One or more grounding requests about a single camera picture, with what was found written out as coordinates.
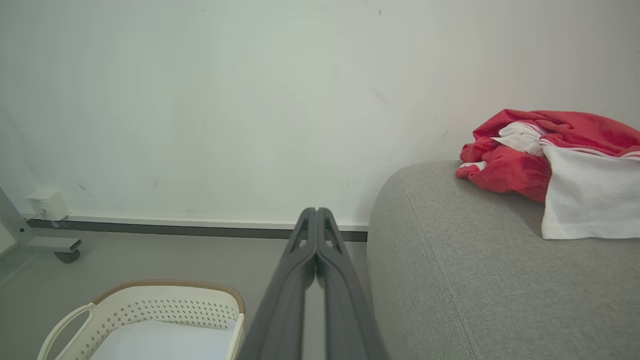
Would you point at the grey fabric sofa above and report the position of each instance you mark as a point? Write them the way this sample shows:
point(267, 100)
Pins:
point(490, 290)

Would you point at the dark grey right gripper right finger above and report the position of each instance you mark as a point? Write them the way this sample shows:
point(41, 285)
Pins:
point(347, 320)

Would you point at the black caster wheel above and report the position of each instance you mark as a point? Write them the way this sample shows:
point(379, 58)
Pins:
point(67, 256)

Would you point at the pale white cloth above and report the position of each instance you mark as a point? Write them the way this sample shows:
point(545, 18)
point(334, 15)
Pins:
point(165, 342)

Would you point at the grey metal frame leg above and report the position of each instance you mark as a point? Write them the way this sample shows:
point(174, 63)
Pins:
point(50, 244)

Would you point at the white wall outlet box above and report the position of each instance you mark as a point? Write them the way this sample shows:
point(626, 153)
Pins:
point(48, 206)

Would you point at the red and white garment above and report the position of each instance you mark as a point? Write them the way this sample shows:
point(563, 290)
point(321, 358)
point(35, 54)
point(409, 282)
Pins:
point(575, 170)

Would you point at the white perforated laundry basket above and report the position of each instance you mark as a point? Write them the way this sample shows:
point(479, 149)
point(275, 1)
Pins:
point(165, 302)

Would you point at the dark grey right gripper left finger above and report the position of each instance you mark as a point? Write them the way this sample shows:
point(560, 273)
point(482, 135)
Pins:
point(285, 310)

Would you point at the white and black baseboard strip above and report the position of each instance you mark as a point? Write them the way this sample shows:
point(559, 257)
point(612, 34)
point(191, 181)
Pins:
point(190, 227)

